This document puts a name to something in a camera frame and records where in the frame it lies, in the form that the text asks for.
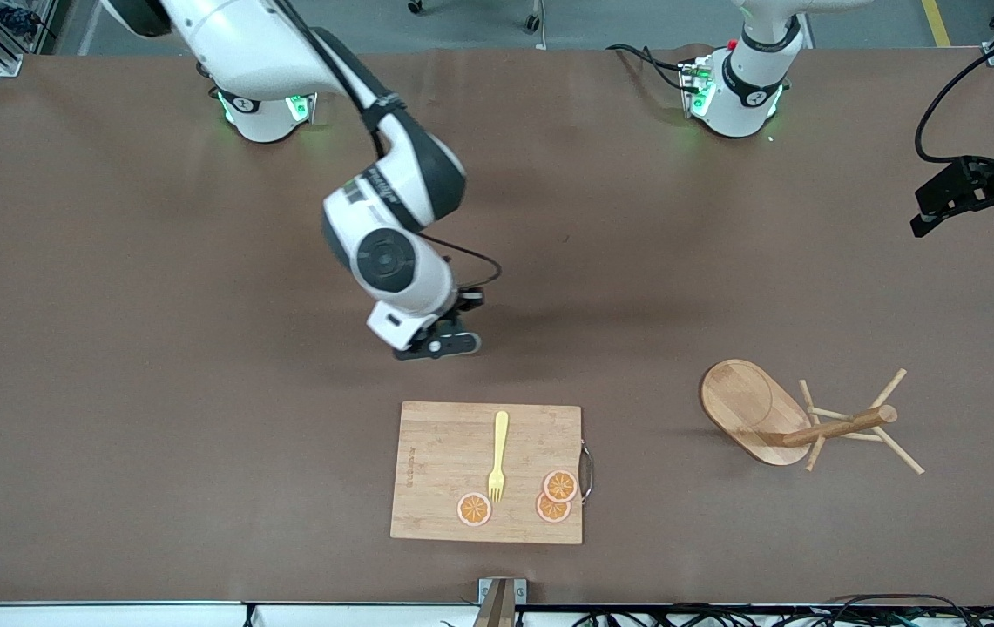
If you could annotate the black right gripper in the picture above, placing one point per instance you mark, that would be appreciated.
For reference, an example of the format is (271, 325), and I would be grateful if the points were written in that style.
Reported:
(460, 306)

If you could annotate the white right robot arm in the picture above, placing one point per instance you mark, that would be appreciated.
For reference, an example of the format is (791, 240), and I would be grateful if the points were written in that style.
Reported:
(388, 257)

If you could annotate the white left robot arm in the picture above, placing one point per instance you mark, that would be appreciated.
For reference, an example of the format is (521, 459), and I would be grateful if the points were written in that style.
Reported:
(749, 96)

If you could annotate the wooden mug tree rack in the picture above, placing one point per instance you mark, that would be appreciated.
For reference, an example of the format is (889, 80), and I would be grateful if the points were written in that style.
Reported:
(736, 405)

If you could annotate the yellow plastic fork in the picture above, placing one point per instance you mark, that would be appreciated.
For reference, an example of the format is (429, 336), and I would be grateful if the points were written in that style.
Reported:
(498, 444)

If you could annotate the bamboo cutting board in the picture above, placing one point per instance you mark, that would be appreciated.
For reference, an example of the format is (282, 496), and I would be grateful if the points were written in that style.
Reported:
(444, 470)

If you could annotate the orange slice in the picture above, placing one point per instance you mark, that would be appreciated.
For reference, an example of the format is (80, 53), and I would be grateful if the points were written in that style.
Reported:
(551, 512)
(474, 509)
(560, 485)

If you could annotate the aluminium frame post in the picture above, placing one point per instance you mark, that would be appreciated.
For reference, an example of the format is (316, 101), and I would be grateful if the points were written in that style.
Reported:
(501, 601)

